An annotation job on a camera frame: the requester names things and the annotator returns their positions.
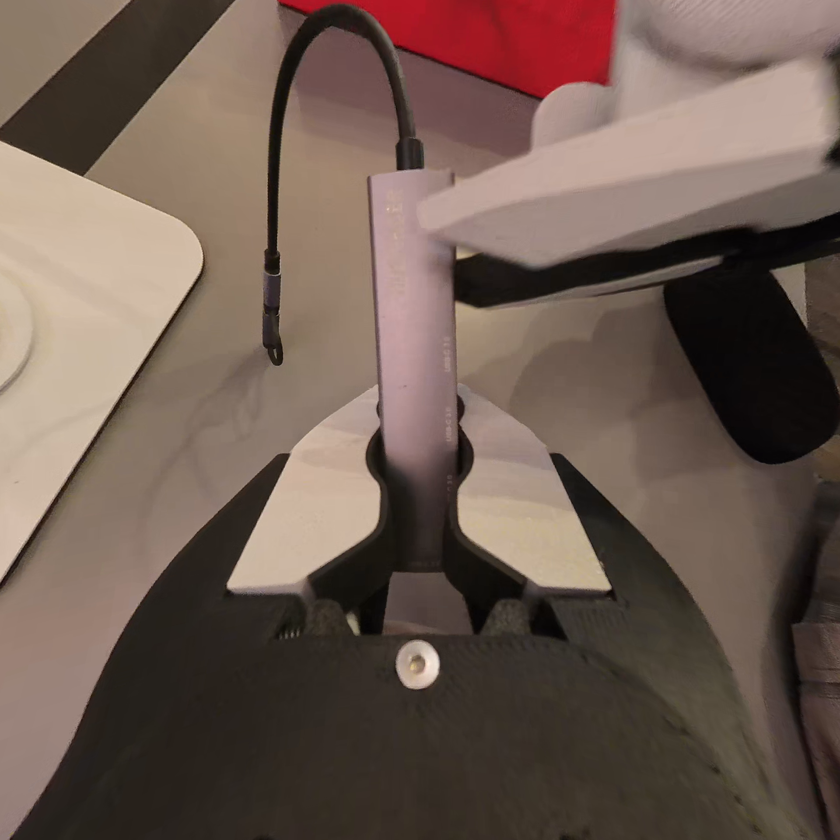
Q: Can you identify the dark cloth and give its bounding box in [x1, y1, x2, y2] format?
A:
[663, 256, 840, 464]

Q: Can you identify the grey usb hub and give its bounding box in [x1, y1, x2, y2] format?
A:
[267, 4, 460, 578]

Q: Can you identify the person's right hand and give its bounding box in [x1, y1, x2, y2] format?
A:
[532, 0, 840, 152]

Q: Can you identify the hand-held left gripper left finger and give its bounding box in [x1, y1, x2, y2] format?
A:
[230, 398, 395, 592]

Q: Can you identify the red plastic bin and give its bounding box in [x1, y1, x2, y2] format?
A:
[279, 0, 618, 99]

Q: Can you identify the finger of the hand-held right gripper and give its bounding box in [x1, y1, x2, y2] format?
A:
[418, 59, 840, 270]
[453, 241, 733, 312]

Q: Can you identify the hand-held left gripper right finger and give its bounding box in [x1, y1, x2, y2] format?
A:
[453, 394, 611, 594]

